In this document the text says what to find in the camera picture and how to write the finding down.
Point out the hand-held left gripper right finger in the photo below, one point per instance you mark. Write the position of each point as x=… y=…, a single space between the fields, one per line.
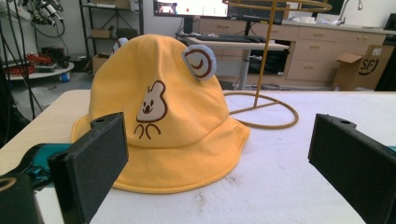
x=351 y=161

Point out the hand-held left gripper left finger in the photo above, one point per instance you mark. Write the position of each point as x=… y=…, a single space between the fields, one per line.
x=90 y=161

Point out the yellow bucket hat with ears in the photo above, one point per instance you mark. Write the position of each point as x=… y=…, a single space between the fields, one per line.
x=174 y=118

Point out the brown cardboard box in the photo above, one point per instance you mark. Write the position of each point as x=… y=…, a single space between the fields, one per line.
x=362 y=67

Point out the round white table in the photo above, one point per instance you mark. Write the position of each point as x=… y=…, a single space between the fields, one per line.
x=40 y=72

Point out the beige drawer cabinet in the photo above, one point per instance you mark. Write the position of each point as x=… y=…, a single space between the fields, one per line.
x=317 y=53

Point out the small cardboard box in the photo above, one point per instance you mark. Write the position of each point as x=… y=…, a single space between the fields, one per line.
x=101 y=32

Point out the black metal shelf rack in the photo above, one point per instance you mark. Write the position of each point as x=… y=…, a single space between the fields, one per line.
x=110 y=28

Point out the chrome faucet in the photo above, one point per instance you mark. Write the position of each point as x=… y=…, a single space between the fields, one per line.
x=348 y=11

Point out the grey desk with monitor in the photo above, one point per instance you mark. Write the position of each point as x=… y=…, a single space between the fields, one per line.
x=243 y=49

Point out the black keyboard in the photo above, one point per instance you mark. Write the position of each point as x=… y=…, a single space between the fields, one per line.
x=229 y=38

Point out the dark monitor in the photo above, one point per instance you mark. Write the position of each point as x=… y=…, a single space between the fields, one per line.
x=257 y=14

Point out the computer monitor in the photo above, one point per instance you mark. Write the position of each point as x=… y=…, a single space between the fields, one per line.
x=190 y=7

